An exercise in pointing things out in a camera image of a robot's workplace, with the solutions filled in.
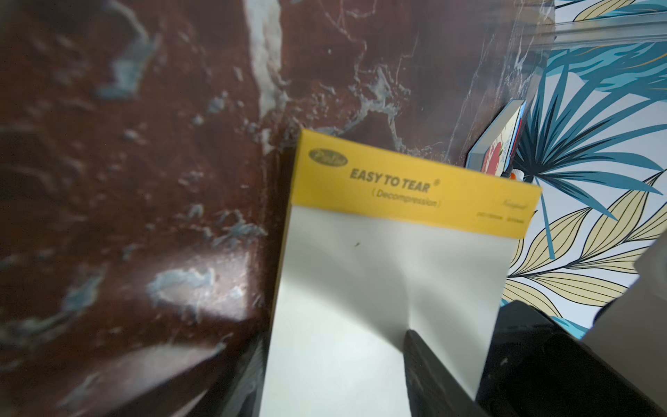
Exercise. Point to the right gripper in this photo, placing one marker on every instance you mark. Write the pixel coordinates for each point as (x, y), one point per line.
(536, 368)

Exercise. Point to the red apple memo pad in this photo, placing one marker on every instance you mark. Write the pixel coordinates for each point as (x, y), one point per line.
(492, 152)

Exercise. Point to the yellow top memo pad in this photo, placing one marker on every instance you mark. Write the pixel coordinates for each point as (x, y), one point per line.
(378, 243)

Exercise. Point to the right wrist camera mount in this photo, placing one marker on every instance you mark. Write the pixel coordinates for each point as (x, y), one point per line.
(631, 335)

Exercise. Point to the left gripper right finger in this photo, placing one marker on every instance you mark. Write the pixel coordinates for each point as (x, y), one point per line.
(432, 390)

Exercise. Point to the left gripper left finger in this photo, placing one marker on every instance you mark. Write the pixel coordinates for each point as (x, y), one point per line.
(243, 398)

